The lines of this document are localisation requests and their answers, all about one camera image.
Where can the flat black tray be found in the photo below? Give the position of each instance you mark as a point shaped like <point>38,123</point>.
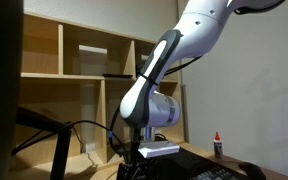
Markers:
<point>117,76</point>

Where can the dark foreground panel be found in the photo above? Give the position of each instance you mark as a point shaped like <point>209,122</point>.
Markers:
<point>0,90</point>

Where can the light wooden shelf unit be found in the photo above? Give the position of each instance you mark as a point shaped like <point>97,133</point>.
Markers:
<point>99,100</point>

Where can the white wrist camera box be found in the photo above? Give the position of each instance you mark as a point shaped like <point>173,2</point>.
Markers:
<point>159,148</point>

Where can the black desk mat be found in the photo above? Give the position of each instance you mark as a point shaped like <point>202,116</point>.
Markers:
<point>184,163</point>

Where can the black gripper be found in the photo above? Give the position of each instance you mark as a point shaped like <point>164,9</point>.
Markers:
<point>139,170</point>

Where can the white glue bottle red cap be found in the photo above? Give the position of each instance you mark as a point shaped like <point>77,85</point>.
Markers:
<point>218,148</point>

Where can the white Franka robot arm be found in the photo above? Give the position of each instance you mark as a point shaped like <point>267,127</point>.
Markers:
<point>197,33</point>

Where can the black computer mouse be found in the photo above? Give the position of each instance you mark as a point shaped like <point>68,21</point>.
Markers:
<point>252,171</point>

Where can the grey mechanical keyboard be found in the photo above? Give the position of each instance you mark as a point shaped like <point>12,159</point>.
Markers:
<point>214,174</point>

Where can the black metal stand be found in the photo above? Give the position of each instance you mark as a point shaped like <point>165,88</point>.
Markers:
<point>60,153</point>

